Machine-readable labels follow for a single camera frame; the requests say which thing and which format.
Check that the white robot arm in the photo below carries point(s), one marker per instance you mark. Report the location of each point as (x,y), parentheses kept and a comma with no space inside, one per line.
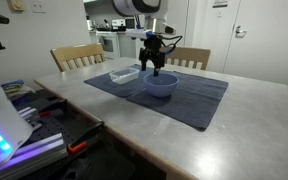
(151,28)

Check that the white door with handle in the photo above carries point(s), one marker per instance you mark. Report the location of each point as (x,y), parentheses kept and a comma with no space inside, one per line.
(259,42)

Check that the orange black clamp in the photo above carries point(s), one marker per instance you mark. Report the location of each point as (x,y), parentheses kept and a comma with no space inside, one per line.
(81,142)

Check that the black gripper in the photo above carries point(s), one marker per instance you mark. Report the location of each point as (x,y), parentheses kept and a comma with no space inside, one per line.
(151,51)

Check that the aluminium rail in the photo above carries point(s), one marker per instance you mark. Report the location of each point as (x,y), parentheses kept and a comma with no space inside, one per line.
(32,157)

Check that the blue cloth mat under container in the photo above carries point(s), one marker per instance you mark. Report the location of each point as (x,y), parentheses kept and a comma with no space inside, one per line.
(105,83)

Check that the wooden chair behind robot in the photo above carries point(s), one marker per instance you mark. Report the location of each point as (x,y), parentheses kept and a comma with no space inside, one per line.
(79,54)

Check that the blue plastic bowl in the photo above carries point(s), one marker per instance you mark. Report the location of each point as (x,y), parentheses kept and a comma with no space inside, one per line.
(162,85)

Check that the blue cloth mat under bowl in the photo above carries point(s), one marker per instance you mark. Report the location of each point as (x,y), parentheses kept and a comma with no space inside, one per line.
(194,101)

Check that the white kitchen stove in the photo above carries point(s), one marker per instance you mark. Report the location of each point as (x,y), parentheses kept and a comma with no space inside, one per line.
(110,43)

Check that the wooden chair near door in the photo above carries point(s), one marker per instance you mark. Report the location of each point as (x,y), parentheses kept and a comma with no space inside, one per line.
(187,57)

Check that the folded cloths pile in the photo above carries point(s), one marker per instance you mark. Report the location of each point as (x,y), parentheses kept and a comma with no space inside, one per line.
(16,89)

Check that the clear plastic container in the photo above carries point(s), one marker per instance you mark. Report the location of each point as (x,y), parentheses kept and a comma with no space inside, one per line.
(124,75)

